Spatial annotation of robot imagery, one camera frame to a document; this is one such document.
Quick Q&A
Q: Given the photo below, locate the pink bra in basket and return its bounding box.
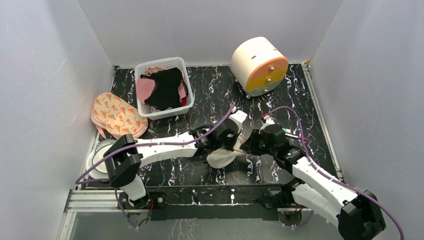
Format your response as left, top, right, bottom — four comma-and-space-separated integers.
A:
136, 66, 190, 105

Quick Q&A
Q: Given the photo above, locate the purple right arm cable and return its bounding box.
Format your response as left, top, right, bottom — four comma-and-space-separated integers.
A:
263, 105, 406, 240

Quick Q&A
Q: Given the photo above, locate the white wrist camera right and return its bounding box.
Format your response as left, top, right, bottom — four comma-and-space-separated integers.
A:
260, 114, 275, 130

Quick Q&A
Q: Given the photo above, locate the cream orange cylindrical machine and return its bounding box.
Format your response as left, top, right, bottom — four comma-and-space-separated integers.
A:
230, 36, 289, 99

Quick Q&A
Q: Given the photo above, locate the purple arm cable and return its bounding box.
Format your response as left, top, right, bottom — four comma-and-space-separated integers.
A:
263, 105, 406, 240
75, 101, 237, 229

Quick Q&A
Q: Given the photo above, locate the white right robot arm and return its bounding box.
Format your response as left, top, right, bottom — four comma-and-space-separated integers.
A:
240, 124, 386, 240

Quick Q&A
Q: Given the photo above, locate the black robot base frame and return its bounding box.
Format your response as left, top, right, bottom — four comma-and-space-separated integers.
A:
115, 184, 313, 228

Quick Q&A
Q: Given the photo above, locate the white mesh laundry bag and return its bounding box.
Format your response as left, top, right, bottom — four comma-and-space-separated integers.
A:
206, 148, 247, 169

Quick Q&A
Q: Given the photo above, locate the white plastic basket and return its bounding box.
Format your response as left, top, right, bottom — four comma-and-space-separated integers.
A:
134, 57, 194, 120

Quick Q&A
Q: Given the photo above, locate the black bra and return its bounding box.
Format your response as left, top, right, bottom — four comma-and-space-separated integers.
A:
139, 67, 188, 112

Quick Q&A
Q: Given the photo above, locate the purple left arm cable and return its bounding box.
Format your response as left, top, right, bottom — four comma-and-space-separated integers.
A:
75, 101, 237, 229

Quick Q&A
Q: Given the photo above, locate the white green marker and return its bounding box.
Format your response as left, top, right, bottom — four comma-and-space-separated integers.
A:
283, 128, 292, 134

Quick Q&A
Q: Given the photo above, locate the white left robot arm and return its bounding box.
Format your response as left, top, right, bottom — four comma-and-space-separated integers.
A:
103, 118, 242, 208

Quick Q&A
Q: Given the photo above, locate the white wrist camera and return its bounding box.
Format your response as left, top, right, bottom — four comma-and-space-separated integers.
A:
228, 109, 248, 133
260, 114, 275, 130

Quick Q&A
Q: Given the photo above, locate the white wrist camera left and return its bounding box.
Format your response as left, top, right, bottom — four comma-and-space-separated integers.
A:
228, 109, 248, 133

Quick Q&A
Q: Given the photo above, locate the pale green bra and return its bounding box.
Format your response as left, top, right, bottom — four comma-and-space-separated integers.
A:
233, 129, 248, 154

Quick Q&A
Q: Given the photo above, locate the white magenta marker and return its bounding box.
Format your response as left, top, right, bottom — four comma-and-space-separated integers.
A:
285, 133, 308, 141

